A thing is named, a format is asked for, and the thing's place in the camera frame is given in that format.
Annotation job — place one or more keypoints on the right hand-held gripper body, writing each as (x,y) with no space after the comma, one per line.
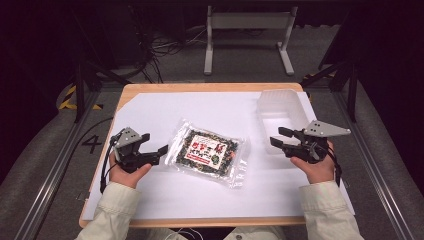
(311,148)

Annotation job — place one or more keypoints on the white metal stand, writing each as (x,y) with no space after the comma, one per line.
(248,21)

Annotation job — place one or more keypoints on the clear packet of dark snacks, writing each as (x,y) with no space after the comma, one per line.
(206,153)

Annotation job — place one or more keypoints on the translucent plastic container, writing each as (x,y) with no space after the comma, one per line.
(283,106)

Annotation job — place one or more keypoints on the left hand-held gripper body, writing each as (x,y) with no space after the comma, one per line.
(128,155)

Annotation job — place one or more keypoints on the person's left hand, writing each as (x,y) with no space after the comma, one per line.
(128,178)

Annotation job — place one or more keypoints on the person's right hand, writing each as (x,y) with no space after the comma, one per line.
(318,171)

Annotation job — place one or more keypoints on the white paper mat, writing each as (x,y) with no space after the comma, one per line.
(200,196)

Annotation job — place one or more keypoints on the black metal stand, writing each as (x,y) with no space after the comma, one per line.
(81,86)
(350,83)

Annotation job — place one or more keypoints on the aluminium rail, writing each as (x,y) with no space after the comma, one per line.
(50,180)
(376,173)

